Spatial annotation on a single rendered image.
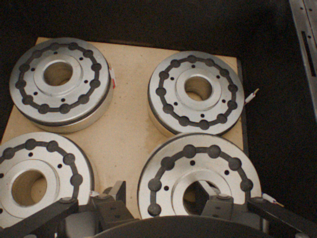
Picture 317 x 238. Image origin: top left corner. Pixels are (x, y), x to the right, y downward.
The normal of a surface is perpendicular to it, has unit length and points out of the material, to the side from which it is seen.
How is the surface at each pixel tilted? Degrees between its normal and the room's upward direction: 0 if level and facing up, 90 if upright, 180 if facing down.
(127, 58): 0
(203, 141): 20
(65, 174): 0
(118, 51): 0
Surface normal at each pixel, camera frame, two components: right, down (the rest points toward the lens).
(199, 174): 0.02, -0.03
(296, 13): 0.07, -0.36
